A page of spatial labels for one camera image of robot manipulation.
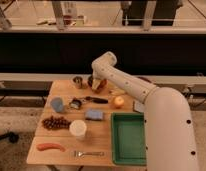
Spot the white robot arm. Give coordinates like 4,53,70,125
91,51,199,171

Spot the red bowl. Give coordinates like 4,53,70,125
87,76,107,93

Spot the purple bowl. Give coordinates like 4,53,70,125
139,77,152,83

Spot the small metal cup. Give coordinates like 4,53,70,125
73,76,83,89

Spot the yellow banana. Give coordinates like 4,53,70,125
109,89,126,96

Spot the apple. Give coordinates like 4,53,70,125
112,96,125,108

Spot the blue cloth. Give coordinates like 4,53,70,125
85,109,103,121

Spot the light blue sponge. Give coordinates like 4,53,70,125
133,101,144,113

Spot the white paper cup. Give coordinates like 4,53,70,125
69,120,87,140

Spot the green plastic tray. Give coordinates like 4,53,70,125
111,113,146,166

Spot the bunch of dark grapes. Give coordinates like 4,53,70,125
42,116,70,130

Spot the silver fork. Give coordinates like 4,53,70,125
74,151,104,157

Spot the orange sausage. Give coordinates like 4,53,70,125
36,143,65,152

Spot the black handled tool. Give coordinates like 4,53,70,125
79,96,108,104

